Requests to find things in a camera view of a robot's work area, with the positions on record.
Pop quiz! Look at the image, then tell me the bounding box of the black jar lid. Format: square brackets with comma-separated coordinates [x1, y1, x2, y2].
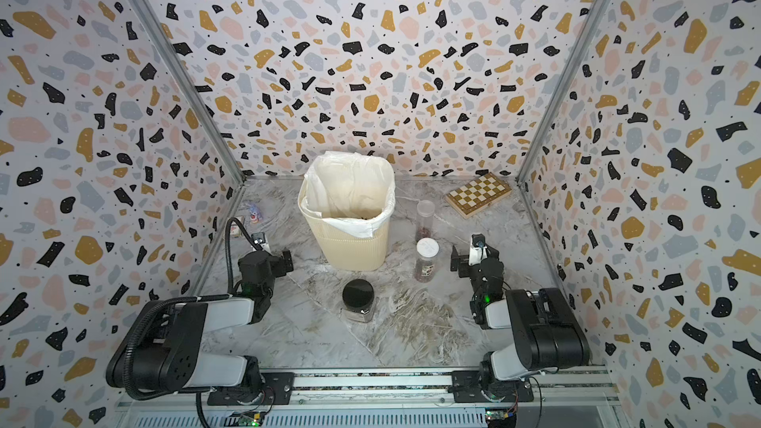
[342, 279, 376, 300]

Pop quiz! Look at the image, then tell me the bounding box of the clear jar with flower tea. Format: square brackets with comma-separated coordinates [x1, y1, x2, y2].
[342, 296, 376, 323]

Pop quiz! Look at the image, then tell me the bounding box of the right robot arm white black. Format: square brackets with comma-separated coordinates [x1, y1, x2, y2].
[450, 235, 591, 403]

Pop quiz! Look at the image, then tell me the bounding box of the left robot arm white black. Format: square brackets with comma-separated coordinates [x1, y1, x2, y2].
[105, 250, 293, 404]

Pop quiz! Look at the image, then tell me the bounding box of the white lid tea jar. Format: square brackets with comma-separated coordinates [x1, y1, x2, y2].
[414, 238, 440, 283]

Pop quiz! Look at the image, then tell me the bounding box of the small card box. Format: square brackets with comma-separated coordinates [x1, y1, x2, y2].
[227, 217, 242, 238]

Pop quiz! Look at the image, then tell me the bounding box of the wooden chessboard box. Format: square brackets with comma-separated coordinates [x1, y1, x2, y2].
[445, 172, 512, 219]

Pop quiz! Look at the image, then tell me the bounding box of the cream ribbed trash bin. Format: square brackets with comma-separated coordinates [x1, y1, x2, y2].
[301, 212, 390, 271]

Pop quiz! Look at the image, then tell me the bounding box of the white plastic bin liner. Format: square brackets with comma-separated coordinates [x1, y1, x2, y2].
[298, 152, 396, 239]

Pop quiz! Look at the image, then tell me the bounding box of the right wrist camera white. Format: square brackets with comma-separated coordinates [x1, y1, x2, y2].
[469, 234, 489, 267]

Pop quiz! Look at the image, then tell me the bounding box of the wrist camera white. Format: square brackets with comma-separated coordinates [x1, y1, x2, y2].
[469, 234, 489, 267]
[251, 232, 270, 252]

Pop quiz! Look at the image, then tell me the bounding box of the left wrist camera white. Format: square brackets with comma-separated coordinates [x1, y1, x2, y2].
[251, 232, 270, 252]

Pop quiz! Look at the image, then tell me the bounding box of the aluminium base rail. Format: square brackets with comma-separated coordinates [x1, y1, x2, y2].
[114, 366, 628, 427]

